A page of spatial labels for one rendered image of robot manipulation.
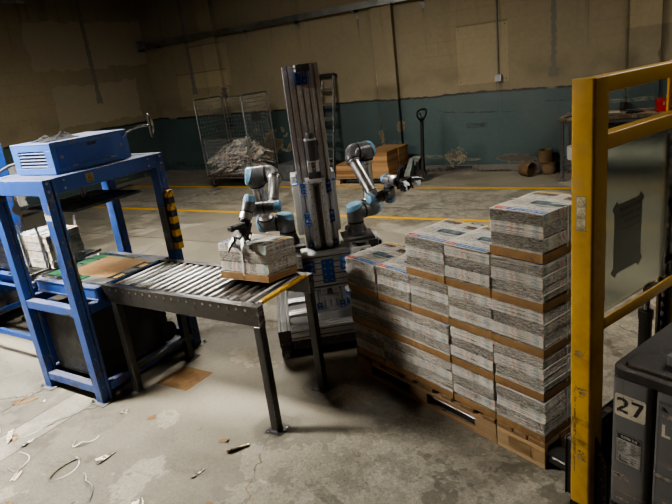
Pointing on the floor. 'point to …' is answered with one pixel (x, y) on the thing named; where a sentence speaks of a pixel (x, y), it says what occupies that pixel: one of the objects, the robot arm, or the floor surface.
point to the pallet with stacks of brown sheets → (386, 156)
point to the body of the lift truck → (643, 424)
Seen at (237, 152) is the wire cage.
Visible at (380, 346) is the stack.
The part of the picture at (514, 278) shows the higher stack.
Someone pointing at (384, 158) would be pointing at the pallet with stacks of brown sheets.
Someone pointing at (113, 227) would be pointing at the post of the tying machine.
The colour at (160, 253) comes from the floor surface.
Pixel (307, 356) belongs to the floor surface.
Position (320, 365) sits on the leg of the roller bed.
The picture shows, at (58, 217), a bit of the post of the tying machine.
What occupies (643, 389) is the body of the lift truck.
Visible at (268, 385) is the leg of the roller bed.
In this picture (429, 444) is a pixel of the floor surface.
